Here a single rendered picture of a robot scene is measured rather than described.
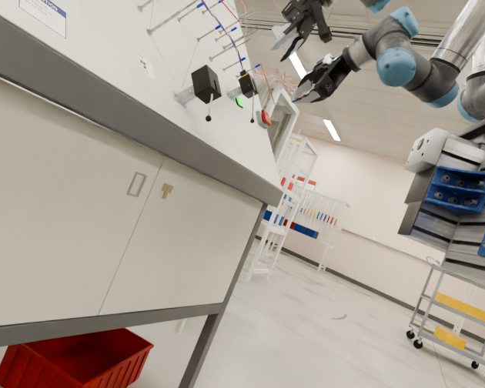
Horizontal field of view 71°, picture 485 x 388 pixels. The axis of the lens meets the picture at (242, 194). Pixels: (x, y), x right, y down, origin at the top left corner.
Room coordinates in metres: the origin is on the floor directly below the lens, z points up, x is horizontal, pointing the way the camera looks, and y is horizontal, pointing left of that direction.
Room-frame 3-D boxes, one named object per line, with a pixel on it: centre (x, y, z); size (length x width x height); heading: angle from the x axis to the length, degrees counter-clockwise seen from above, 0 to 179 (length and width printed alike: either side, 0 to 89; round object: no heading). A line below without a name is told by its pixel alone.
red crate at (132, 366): (1.17, 0.28, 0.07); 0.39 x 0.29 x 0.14; 164
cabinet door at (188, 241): (1.02, 0.06, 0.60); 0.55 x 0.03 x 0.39; 149
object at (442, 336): (4.02, -2.87, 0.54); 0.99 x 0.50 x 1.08; 73
